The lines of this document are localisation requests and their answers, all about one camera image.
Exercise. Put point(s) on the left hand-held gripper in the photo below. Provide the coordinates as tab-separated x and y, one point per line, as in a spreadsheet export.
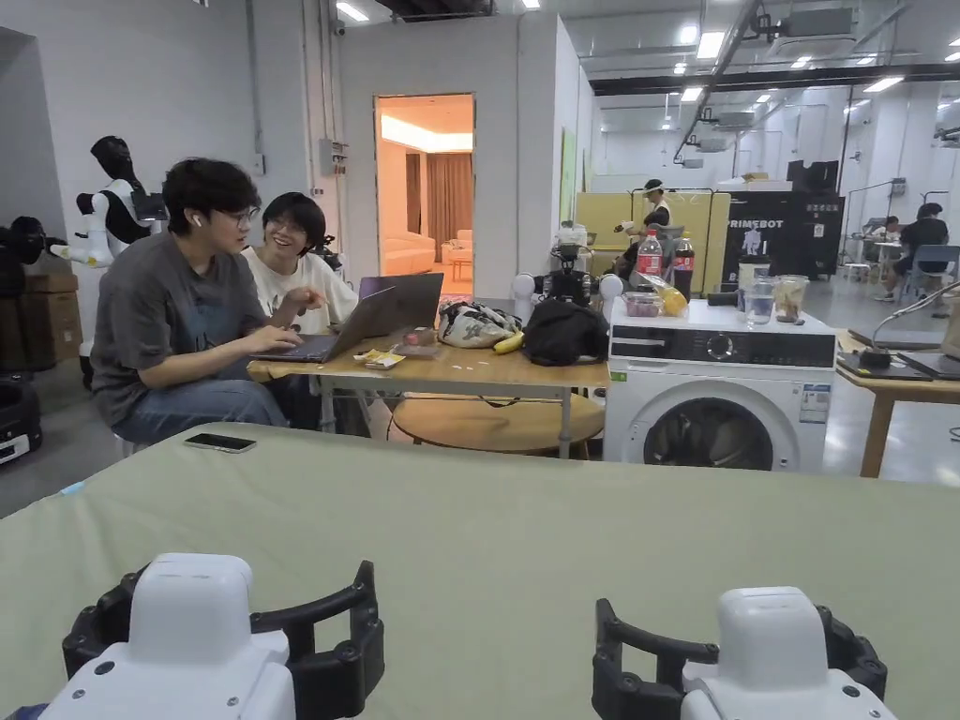
187	660

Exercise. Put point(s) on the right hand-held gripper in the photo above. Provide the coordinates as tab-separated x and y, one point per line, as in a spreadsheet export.
772	660

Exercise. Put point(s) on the white smartphone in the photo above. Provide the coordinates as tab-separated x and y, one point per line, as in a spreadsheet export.
220	442

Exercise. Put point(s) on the white washing machine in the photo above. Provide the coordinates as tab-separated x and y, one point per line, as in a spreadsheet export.
720	382

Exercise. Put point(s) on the bed with pale green sheet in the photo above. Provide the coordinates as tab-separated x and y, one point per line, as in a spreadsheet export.
480	517

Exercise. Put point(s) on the black wheeled base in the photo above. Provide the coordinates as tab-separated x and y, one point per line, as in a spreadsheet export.
19	420

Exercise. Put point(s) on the stack of brown cartons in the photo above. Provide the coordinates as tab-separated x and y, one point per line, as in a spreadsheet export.
51	319

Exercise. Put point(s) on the black and white robot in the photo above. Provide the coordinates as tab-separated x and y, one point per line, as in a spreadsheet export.
570	274

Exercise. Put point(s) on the beige sofa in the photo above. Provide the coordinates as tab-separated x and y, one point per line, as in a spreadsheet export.
409	251

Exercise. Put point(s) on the large black crate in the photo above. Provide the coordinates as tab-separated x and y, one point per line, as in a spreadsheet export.
787	236

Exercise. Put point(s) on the white humanoid robot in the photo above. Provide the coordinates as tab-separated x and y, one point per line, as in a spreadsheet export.
112	217

